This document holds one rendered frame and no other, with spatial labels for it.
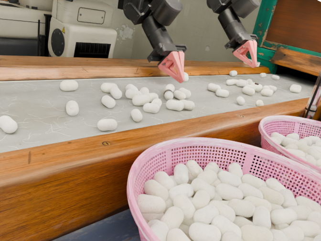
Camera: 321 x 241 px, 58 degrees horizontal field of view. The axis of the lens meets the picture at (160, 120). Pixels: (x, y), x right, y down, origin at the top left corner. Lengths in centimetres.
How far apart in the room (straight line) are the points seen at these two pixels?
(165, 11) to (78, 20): 50
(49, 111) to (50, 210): 21
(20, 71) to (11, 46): 74
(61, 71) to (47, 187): 42
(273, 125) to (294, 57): 74
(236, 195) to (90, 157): 18
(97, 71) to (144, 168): 43
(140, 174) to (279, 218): 16
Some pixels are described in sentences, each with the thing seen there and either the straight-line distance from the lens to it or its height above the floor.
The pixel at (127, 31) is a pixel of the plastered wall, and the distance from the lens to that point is 323.
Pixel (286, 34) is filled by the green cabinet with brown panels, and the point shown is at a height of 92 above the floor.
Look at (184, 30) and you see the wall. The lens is 282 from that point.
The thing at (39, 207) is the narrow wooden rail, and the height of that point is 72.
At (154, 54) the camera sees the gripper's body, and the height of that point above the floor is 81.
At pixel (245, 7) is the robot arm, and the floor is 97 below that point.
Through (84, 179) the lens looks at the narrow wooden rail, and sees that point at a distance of 33.
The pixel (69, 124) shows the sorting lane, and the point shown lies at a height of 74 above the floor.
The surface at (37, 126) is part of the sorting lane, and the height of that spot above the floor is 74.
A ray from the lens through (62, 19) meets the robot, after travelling 119.
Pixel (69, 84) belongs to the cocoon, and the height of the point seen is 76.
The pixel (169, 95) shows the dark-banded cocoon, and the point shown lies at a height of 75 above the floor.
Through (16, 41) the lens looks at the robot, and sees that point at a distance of 140.
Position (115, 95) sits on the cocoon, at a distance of 59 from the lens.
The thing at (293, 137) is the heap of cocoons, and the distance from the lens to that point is 64.
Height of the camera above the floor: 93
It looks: 21 degrees down
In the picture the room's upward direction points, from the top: 11 degrees clockwise
